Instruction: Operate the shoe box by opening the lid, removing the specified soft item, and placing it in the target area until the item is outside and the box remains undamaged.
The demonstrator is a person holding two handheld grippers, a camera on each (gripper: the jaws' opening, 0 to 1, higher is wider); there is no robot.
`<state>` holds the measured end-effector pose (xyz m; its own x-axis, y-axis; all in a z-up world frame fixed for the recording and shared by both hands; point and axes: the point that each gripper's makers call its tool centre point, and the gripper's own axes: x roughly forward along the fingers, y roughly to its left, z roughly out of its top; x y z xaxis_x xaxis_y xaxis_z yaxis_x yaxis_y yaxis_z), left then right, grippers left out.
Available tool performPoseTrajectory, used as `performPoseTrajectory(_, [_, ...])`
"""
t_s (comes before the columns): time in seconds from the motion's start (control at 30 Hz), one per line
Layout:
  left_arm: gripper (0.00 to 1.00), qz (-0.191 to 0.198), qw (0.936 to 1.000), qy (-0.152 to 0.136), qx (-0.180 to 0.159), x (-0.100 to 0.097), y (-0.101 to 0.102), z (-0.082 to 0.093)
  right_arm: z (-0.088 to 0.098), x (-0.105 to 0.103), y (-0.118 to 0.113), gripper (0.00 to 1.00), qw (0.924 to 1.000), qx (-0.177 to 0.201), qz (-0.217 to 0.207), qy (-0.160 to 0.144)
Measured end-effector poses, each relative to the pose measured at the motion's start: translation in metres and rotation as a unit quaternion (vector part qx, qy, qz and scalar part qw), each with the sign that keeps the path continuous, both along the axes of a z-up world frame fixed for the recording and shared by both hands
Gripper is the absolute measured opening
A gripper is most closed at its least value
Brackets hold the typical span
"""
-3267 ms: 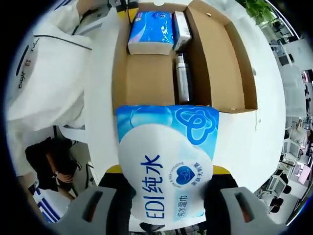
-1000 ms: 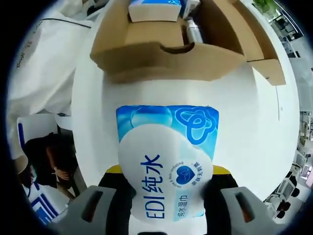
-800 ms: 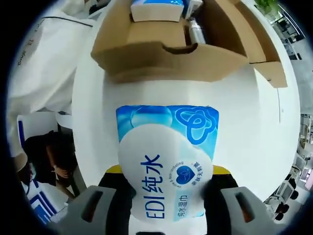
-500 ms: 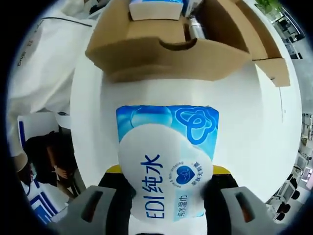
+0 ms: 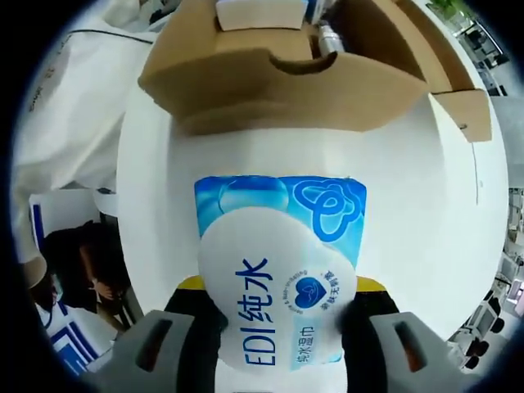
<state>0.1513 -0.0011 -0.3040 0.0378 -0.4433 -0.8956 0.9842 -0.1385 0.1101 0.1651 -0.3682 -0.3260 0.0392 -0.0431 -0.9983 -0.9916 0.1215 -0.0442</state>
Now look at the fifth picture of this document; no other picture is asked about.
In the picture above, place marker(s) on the person in white shirt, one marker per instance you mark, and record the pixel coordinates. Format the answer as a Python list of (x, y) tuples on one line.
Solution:
[(94, 123)]

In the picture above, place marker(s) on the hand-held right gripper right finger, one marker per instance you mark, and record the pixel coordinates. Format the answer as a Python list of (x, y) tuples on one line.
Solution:
[(376, 327)]

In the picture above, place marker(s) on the blue wet wipes soft item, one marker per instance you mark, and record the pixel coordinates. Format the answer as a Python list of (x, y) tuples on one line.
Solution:
[(278, 254)]

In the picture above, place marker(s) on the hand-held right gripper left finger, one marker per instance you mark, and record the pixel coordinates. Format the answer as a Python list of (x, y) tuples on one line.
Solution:
[(184, 327)]

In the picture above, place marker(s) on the brown cardboard shoe box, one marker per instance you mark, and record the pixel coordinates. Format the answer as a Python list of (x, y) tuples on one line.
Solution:
[(245, 94)]

